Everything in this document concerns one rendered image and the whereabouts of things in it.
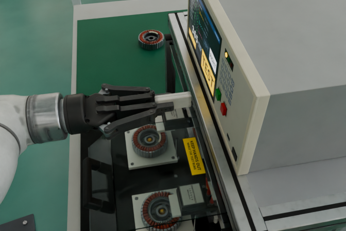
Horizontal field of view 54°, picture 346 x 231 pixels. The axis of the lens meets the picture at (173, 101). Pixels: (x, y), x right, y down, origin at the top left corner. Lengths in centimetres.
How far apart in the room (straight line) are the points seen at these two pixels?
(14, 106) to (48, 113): 6
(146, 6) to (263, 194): 134
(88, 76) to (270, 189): 95
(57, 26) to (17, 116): 256
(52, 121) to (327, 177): 50
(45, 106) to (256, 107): 36
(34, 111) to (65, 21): 260
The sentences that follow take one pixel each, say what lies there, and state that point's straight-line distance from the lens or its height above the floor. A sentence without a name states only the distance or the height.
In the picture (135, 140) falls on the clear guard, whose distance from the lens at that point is 75.
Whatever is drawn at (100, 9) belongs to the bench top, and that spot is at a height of 75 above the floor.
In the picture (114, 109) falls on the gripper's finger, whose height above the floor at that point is 120.
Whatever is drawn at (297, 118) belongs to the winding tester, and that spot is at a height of 125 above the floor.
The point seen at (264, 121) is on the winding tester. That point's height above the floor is 126.
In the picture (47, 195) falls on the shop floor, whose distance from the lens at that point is 201.
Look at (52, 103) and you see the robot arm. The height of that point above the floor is 123.
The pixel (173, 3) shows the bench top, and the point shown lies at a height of 75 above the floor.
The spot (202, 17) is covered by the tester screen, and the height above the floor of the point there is 126.
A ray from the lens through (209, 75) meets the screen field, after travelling 74.
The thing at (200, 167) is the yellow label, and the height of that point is 107.
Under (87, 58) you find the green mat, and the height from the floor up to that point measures 75.
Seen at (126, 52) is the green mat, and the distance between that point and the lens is 150.
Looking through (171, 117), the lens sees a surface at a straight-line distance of 99.
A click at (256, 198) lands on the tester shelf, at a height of 111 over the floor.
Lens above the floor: 166
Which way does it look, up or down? 46 degrees down
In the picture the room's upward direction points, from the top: straight up
